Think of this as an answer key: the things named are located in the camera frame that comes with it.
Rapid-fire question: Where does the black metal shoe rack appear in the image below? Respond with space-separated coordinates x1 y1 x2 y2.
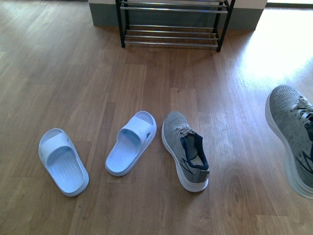
115 0 235 52

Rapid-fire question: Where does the light blue slipper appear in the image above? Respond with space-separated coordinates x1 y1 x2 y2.
38 128 89 197
105 111 157 176

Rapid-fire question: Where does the grey sneaker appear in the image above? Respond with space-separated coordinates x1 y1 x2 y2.
265 85 313 199
161 111 209 192

